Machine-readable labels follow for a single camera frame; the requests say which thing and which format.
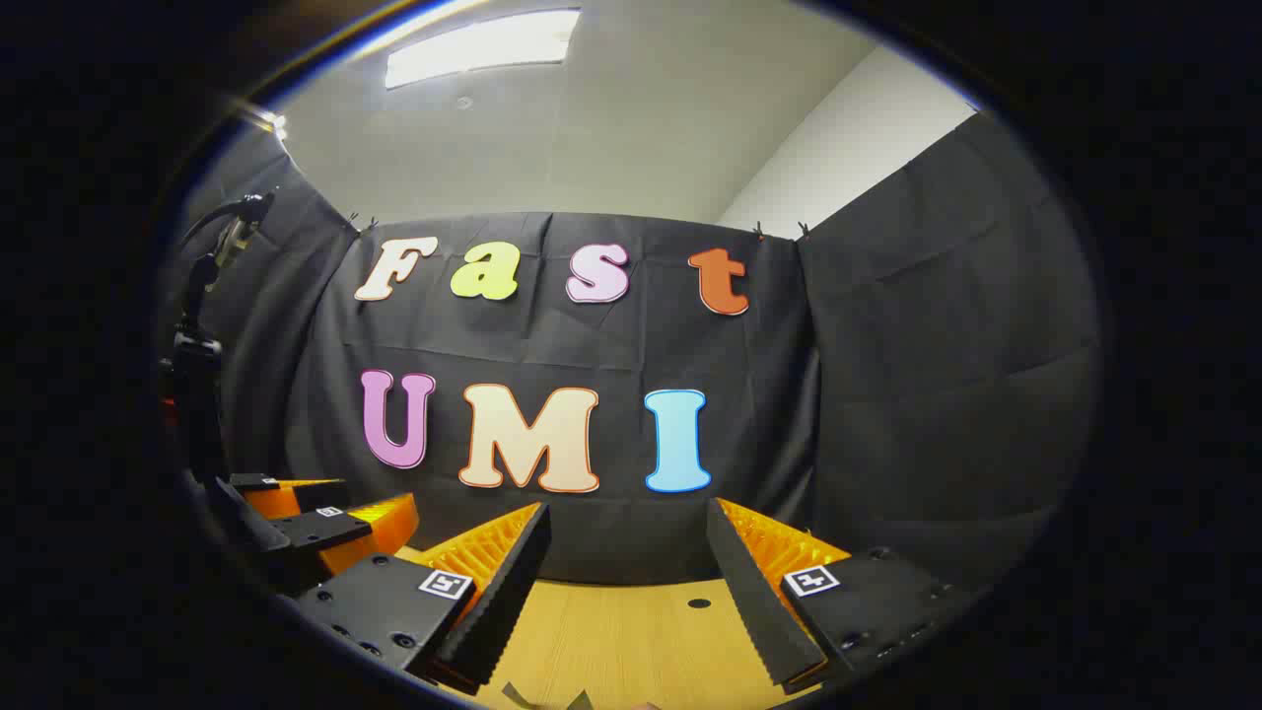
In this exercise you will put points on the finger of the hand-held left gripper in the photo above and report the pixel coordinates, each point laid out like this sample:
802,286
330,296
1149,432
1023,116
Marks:
286,498
315,531

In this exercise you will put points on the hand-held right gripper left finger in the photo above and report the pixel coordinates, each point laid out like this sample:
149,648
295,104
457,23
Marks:
498,606

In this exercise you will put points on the black backdrop cloth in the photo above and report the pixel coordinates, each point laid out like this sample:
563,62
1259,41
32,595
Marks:
887,394

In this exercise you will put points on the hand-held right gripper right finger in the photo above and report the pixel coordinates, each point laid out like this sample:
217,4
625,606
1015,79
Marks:
754,611

